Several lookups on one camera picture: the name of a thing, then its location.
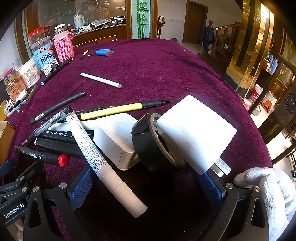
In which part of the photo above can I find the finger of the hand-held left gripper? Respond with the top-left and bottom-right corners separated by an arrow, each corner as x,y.
0,158 -> 16,179
0,161 -> 45,203

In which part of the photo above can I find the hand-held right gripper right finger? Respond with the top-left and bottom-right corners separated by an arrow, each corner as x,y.
198,173 -> 271,241

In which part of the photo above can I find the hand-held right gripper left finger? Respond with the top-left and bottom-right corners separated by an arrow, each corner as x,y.
23,166 -> 94,241

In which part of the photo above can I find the black marker with red cap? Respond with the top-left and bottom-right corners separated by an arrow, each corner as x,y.
15,146 -> 69,167

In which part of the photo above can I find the cardboard box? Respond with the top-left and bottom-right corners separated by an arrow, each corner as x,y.
0,121 -> 15,166

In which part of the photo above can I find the white printed marker pen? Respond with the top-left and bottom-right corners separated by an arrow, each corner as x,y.
65,111 -> 148,218

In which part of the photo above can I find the white charger plug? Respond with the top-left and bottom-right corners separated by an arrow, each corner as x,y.
156,95 -> 238,178

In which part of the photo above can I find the clear ballpoint pen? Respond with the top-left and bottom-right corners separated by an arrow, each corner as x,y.
22,106 -> 74,146

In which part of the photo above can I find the white power adapter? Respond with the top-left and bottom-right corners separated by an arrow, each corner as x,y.
93,113 -> 141,171

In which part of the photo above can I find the black felt pen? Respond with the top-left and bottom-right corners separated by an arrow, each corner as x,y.
29,92 -> 86,126

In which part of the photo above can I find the black electrical tape roll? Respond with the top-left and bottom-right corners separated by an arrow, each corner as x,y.
131,111 -> 188,173

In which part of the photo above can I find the yellow and black pen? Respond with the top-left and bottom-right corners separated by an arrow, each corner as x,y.
80,100 -> 173,121

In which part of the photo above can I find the white stylus pen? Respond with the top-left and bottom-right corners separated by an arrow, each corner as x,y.
80,73 -> 122,89

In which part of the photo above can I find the person's right hand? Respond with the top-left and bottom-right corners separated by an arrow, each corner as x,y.
233,167 -> 296,241

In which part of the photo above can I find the white barcode label box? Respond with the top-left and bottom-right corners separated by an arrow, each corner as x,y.
5,100 -> 21,116

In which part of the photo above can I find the white glue tube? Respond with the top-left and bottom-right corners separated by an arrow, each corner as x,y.
15,89 -> 28,102

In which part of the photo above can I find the plastic box with orange print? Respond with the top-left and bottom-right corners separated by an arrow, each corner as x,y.
5,75 -> 27,102

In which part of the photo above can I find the green pen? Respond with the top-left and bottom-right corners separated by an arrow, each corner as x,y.
26,84 -> 38,103

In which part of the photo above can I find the white round container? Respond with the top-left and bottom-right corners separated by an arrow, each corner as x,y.
17,58 -> 41,90

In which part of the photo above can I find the clear plastic box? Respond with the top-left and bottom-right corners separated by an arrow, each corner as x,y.
0,61 -> 21,81

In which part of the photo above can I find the long black marker blue tip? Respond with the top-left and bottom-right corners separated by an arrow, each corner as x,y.
40,57 -> 73,86

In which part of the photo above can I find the small white box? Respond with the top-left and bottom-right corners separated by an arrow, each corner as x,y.
40,58 -> 59,76

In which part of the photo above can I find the dark wooden chair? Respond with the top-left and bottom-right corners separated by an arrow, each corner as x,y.
248,51 -> 296,167

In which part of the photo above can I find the bottle with pink knitted sleeve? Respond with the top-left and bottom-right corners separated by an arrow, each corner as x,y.
54,24 -> 75,63

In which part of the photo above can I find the purple velvet tablecloth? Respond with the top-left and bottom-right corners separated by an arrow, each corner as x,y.
5,38 -> 273,241

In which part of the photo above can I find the clear jar with red lid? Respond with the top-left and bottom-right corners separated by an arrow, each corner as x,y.
27,27 -> 45,52

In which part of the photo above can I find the blue battery pack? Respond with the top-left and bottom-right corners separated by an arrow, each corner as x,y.
96,49 -> 114,57

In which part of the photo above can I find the person in dark jacket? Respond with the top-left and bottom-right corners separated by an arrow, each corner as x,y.
200,25 -> 215,50

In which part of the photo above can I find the curved wooden counter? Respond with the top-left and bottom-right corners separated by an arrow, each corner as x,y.
69,23 -> 127,47

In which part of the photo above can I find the white tumbler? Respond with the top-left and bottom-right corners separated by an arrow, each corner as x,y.
73,13 -> 84,29

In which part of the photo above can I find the wooden stair railing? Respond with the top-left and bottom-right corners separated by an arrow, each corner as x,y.
208,20 -> 242,58

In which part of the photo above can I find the brown wooden door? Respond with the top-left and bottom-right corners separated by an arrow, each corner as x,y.
183,0 -> 208,44

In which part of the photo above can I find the bamboo painted glass panel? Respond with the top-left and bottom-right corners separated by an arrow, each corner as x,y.
131,0 -> 153,39

